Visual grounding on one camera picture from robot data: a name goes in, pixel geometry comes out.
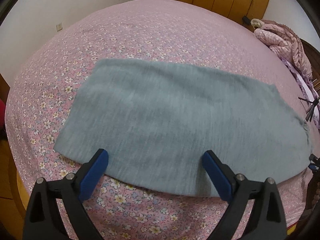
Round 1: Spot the black mini tripod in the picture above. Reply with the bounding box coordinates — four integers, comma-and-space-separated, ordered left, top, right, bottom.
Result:
299, 96, 320, 121

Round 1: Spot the purple ruffled pillow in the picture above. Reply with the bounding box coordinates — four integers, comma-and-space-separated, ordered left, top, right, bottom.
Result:
280, 57, 319, 129

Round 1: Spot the dark wooden headboard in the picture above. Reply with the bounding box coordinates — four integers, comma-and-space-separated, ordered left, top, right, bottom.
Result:
301, 39, 320, 94

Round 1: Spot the pink quilted comforter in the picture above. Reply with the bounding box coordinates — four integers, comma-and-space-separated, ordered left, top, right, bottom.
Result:
254, 20, 312, 80

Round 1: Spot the plush toy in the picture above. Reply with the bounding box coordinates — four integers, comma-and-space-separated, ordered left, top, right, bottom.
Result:
251, 18, 265, 29

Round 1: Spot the wall socket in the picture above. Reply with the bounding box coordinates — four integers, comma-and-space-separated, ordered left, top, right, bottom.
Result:
56, 23, 63, 31

